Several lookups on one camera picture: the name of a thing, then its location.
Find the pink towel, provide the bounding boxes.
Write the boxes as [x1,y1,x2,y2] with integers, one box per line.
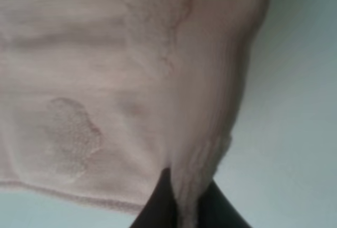
[1,0,269,227]

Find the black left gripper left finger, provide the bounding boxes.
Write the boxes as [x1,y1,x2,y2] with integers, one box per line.
[131,168,177,228]

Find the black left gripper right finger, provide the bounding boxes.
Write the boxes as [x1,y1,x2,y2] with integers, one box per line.
[197,180,250,228]

